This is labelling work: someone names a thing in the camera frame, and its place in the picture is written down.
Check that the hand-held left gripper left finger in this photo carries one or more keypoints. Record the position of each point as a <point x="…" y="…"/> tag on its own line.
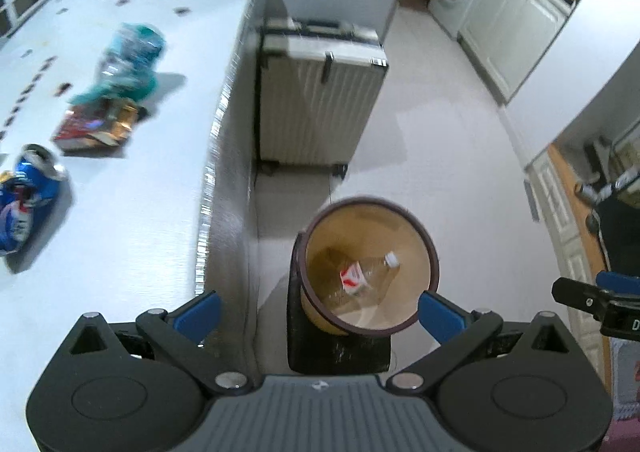
<point x="199" y="316"/>

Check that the red shiny snack wrapper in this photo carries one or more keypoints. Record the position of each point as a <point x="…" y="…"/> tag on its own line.
<point x="95" y="126"/>

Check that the beige ribbed suitcase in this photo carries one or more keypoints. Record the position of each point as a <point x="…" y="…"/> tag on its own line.
<point x="310" y="96"/>

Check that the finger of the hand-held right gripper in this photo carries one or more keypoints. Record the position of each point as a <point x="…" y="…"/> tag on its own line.
<point x="580" y="296"/>
<point x="619" y="281"/>

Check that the pink patterned cloth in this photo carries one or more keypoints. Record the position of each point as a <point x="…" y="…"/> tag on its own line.
<point x="625" y="392"/>

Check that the clear plastic bottle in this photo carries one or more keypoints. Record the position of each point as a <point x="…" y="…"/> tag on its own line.
<point x="367" y="274"/>

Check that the brown round trash bin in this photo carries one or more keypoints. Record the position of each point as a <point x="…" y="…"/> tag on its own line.
<point x="367" y="267"/>

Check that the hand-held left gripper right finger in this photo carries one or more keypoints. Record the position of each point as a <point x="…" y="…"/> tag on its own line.
<point x="440" y="317"/>

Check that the crushed blue drink can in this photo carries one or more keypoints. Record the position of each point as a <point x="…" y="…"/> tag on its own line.
<point x="25" y="202"/>

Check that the heart-print table cover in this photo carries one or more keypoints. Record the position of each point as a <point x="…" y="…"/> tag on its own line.
<point x="140" y="232"/>

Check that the white kitchen cabinets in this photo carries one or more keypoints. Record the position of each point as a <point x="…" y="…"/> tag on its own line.
<point x="515" y="16"/>

